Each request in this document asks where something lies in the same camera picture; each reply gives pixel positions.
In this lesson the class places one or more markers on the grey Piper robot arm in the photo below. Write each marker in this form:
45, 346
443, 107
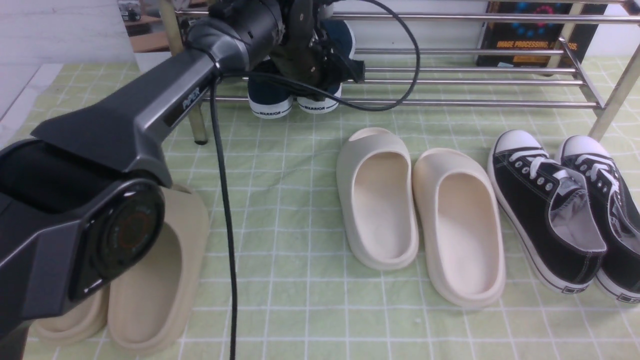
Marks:
81, 199

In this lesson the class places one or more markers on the black left canvas sneaker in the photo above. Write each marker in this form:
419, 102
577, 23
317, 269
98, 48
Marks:
549, 207

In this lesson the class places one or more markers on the cream foam slipper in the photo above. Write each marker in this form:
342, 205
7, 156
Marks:
374, 184
462, 235

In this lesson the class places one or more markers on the tan right foam slipper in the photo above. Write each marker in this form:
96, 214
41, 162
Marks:
150, 304

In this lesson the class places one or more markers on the steel shoe rack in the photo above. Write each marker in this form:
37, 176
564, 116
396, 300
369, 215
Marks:
562, 70

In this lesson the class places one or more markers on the black right canvas sneaker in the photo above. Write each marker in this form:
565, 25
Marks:
615, 213

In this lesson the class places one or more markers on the cream left foam slipper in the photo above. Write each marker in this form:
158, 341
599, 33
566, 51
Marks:
374, 184

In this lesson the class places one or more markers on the leaning mirror panel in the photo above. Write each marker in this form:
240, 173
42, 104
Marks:
157, 28

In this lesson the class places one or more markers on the tan foam slipper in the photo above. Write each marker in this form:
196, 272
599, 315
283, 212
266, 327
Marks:
80, 323
150, 304

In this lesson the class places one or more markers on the tan left foam slipper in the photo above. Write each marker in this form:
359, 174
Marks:
80, 323

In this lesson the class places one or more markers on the black image processing book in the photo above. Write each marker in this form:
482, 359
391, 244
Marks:
529, 36

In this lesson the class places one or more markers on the cream right foam slipper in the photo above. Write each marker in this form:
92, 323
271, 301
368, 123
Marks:
462, 235

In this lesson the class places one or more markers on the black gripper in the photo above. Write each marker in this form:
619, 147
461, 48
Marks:
308, 56

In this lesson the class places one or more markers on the black canvas sneaker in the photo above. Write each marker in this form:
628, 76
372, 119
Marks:
549, 207
615, 213

